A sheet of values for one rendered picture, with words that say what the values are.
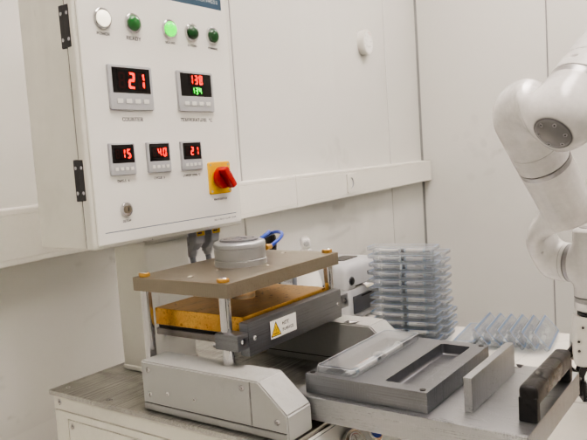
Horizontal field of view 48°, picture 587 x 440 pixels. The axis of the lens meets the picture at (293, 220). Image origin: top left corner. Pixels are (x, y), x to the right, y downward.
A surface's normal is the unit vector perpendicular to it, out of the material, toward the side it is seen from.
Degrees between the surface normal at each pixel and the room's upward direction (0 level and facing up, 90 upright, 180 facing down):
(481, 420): 0
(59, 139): 90
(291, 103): 90
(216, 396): 90
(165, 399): 90
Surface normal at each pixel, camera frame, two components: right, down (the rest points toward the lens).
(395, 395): -0.58, 0.11
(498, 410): -0.07, -0.99
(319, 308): 0.81, 0.00
